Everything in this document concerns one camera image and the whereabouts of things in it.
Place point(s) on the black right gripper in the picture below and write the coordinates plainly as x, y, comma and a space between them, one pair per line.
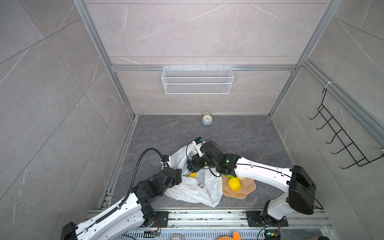
196, 159

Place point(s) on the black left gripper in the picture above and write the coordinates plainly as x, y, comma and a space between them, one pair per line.
178, 179

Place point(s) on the white plastic bag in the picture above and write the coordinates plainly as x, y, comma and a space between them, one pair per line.
204, 188

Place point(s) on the yellow fake fruit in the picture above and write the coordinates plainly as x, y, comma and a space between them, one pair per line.
234, 184

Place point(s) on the dark purple fake grapes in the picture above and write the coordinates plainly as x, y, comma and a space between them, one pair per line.
191, 167

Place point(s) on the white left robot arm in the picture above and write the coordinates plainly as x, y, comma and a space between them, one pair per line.
127, 214

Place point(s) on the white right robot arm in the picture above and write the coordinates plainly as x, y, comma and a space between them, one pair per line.
298, 188

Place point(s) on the light blue alarm clock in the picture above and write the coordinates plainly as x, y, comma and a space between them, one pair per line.
207, 119

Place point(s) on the pink wavy plastic bowl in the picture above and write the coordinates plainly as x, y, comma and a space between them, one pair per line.
248, 186

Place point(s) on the orange object at bottom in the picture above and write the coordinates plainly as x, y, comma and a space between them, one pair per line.
234, 236

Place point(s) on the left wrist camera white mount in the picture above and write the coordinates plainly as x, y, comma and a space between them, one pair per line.
165, 161

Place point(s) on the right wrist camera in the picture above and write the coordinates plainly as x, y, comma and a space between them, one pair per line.
199, 140

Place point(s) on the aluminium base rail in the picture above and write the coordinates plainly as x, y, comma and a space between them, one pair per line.
207, 224

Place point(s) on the white wire mesh basket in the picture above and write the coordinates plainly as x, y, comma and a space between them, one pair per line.
197, 80

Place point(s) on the black wire hook rack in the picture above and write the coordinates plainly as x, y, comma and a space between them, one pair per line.
340, 134

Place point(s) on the aluminium frame rail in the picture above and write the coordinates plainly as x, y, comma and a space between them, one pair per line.
89, 24

